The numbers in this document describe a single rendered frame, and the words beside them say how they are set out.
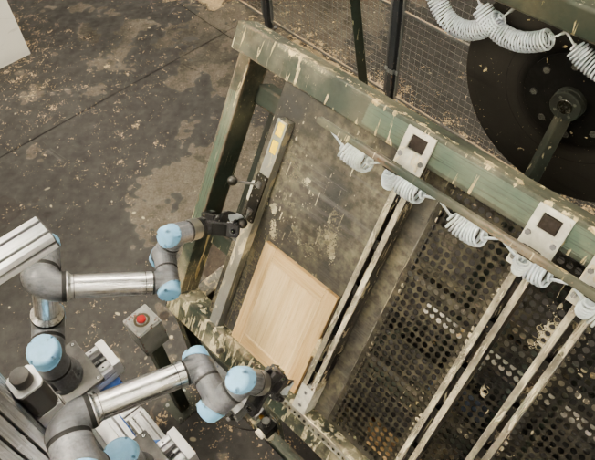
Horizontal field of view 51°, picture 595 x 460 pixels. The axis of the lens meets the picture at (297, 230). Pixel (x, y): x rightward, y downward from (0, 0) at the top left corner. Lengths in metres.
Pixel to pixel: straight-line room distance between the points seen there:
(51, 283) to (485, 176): 1.31
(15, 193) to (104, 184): 0.62
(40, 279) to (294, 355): 0.98
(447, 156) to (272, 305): 0.99
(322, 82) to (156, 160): 2.75
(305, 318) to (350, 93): 0.87
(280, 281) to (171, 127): 2.68
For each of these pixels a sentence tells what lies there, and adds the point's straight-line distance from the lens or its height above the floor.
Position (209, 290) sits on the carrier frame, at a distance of 2.91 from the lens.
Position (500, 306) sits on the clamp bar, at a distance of 1.92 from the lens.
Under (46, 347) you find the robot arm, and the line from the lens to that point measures 2.39.
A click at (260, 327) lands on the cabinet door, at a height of 1.01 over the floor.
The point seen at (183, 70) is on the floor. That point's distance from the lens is 5.36.
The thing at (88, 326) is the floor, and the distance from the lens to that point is 3.93.
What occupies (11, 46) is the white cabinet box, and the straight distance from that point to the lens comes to 5.90.
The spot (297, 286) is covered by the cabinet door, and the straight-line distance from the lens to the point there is 2.33.
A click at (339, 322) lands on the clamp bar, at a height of 1.27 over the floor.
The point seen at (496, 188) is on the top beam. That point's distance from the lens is 1.77.
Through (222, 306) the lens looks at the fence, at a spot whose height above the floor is 0.99.
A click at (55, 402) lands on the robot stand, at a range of 2.14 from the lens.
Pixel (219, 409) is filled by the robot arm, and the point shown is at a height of 1.57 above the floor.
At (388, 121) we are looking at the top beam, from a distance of 1.90.
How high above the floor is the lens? 3.21
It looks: 52 degrees down
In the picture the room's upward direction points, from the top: 4 degrees counter-clockwise
